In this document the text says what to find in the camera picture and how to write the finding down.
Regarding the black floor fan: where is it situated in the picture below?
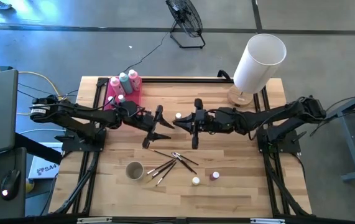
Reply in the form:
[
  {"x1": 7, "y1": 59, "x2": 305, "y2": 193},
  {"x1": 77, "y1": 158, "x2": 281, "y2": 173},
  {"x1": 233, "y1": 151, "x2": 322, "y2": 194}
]
[{"x1": 165, "y1": 0, "x2": 206, "y2": 50}]

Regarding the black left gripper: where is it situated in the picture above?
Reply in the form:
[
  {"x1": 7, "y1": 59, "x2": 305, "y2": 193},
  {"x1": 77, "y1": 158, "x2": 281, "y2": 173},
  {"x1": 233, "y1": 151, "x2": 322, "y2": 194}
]
[{"x1": 122, "y1": 102, "x2": 175, "y2": 149}]

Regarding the dark grey desk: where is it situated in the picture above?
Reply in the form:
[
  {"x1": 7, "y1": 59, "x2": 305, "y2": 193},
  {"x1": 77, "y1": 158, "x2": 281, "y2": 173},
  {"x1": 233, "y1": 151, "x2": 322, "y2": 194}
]
[{"x1": 0, "y1": 146, "x2": 27, "y2": 222}]

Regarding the black diagonal bar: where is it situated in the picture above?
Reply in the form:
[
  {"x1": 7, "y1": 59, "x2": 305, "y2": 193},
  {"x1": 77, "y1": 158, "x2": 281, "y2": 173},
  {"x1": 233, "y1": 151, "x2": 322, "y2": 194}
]
[{"x1": 14, "y1": 133, "x2": 63, "y2": 166}]

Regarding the white ribbed cup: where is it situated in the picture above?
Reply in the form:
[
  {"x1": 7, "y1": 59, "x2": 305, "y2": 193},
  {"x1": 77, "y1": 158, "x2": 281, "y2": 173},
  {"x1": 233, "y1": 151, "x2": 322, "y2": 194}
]
[{"x1": 124, "y1": 161, "x2": 145, "y2": 182}]

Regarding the silver frame bracket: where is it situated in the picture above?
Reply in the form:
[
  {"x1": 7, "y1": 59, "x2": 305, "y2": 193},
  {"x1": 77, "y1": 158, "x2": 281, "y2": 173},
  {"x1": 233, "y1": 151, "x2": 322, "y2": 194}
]
[
  {"x1": 76, "y1": 217, "x2": 113, "y2": 224},
  {"x1": 250, "y1": 218, "x2": 286, "y2": 224}
]

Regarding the yellow cable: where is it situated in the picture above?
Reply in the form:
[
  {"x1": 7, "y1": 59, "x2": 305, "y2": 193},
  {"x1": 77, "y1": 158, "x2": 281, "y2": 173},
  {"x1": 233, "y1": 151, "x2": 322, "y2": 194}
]
[{"x1": 0, "y1": 51, "x2": 68, "y2": 116}]

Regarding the pale floor cable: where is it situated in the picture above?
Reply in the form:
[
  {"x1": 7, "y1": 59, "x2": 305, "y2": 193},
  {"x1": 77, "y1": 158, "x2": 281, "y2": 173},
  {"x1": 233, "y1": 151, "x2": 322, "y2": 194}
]
[{"x1": 18, "y1": 128, "x2": 68, "y2": 135}]

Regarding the large teal paint bottle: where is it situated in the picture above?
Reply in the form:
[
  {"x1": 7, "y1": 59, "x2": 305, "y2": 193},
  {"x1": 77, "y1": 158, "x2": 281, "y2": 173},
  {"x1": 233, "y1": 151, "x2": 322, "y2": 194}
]
[{"x1": 118, "y1": 72, "x2": 134, "y2": 95}]

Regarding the white shade wooden table lamp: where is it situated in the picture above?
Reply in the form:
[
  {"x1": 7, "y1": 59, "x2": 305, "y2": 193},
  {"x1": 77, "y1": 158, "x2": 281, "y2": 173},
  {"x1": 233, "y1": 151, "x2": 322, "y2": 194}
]
[{"x1": 226, "y1": 33, "x2": 287, "y2": 108}]

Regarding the pink plastic tray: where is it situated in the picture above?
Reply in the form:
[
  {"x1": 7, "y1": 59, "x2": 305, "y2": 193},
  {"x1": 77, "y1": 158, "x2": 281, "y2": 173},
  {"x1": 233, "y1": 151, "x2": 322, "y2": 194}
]
[{"x1": 103, "y1": 77, "x2": 143, "y2": 111}]

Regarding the large pink paint bottle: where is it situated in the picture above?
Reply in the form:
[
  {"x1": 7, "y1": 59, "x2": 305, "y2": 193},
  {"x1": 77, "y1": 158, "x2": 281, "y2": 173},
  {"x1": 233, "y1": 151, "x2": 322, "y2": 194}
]
[
  {"x1": 109, "y1": 76, "x2": 126, "y2": 96},
  {"x1": 127, "y1": 68, "x2": 142, "y2": 91}
]

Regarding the black fan cable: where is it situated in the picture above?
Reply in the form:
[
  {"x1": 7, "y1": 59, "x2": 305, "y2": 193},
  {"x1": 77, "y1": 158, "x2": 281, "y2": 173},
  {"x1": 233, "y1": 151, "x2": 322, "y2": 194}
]
[{"x1": 122, "y1": 30, "x2": 173, "y2": 73}]

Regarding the black computer mouse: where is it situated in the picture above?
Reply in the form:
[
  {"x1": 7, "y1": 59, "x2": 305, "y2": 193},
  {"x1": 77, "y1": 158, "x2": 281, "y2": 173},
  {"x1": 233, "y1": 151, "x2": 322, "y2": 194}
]
[{"x1": 0, "y1": 169, "x2": 21, "y2": 201}]

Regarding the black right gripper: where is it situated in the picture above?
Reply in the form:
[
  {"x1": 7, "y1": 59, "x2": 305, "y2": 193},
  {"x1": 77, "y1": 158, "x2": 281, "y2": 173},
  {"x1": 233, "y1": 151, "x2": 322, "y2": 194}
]
[{"x1": 172, "y1": 98, "x2": 237, "y2": 149}]

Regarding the white cardboard box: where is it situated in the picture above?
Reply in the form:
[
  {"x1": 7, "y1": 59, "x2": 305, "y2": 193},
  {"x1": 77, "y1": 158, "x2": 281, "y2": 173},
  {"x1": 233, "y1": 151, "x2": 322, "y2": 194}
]
[{"x1": 27, "y1": 141, "x2": 63, "y2": 180}]

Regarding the black curved handle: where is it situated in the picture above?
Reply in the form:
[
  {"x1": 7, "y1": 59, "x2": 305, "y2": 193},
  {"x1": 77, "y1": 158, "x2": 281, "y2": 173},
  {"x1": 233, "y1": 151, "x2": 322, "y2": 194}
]
[{"x1": 216, "y1": 69, "x2": 233, "y2": 83}]

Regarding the black aluminium table frame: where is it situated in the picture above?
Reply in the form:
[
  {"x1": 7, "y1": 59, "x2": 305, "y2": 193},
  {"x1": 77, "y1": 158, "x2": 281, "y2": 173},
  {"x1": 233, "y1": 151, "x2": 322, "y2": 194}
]
[{"x1": 52, "y1": 77, "x2": 313, "y2": 218}]

